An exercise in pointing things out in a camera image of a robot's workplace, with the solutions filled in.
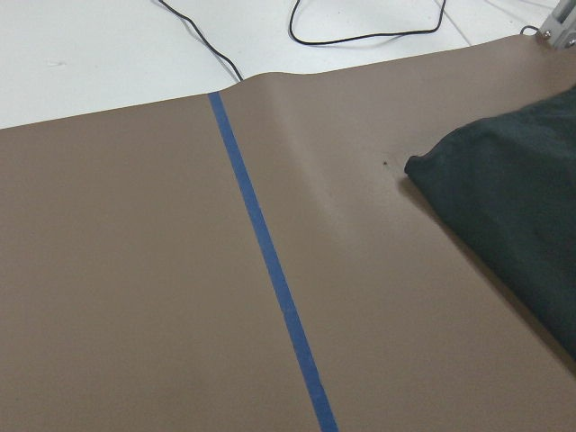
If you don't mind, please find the black cable on table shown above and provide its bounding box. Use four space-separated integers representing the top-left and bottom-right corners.
157 0 447 82

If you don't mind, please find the brown paper table cover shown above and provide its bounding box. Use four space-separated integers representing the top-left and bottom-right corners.
1 36 575 431

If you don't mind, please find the black graphic t-shirt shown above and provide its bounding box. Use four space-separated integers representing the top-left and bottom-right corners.
404 89 575 353

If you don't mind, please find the blue tape grid line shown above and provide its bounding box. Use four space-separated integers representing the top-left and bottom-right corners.
208 92 338 431

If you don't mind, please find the aluminium frame post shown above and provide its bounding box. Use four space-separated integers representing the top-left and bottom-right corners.
538 0 576 50

